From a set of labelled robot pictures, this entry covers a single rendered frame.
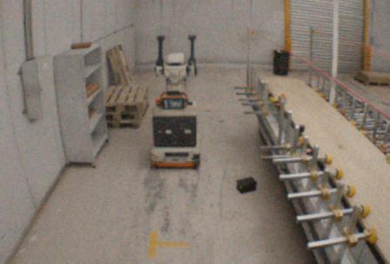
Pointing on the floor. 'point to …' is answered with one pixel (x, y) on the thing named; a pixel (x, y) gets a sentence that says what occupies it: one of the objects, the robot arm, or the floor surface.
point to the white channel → (333, 9)
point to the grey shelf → (63, 78)
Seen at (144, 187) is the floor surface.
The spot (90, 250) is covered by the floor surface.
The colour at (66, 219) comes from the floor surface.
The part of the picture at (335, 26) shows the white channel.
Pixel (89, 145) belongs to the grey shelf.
